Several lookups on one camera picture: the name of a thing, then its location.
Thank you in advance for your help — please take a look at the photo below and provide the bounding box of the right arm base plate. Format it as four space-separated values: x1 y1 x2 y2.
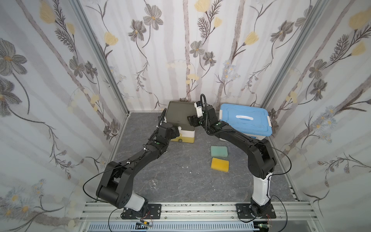
235 202 276 219

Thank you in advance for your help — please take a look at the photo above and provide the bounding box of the olive three-drawer cabinet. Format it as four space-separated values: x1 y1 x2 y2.
165 101 197 143

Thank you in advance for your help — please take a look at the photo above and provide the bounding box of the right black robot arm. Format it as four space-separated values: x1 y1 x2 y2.
187 94 277 218

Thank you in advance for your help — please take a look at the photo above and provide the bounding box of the green sponge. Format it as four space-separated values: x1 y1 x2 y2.
211 146 228 158

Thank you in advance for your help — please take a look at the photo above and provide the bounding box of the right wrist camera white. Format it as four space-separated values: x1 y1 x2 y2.
194 101 206 118

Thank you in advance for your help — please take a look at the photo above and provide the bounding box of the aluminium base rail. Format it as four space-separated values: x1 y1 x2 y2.
77 202 324 232

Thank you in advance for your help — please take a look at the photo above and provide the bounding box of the white slotted cable duct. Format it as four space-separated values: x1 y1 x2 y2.
86 221 259 232

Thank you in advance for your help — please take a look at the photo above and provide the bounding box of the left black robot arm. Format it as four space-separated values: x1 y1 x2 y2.
96 109 180 217

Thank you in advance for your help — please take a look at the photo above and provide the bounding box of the yellow sponge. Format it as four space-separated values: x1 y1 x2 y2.
211 158 230 173

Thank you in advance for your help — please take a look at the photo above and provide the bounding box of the blue lidded storage box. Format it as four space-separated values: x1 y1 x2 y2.
219 103 272 140

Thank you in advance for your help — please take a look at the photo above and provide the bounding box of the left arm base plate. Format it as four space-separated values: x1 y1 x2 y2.
120 204 162 219

